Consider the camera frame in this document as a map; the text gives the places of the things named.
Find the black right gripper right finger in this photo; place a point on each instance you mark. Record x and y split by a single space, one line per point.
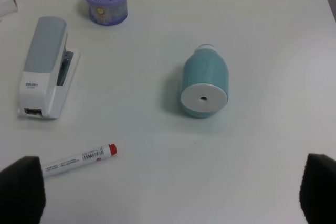
317 190

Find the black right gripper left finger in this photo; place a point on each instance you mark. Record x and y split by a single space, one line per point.
23 197

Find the teal bottle-shaped pencil sharpener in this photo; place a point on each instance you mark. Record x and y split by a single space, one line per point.
205 83

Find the white grey stapler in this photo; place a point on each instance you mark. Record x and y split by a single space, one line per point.
48 71

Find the white marker red cap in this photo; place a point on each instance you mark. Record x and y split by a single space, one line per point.
78 160

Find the white cardboard box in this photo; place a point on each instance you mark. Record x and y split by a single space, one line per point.
8 7

